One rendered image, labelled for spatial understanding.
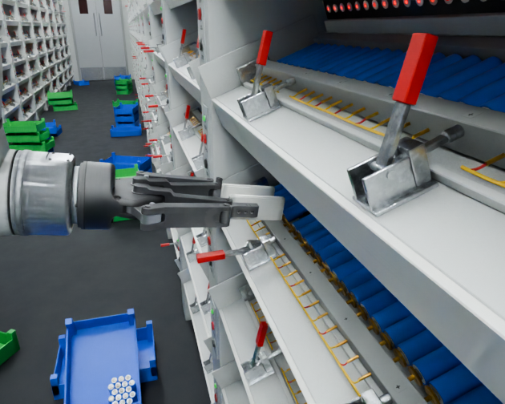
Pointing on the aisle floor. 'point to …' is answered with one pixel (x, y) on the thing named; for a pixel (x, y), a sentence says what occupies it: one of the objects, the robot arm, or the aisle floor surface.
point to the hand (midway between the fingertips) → (252, 202)
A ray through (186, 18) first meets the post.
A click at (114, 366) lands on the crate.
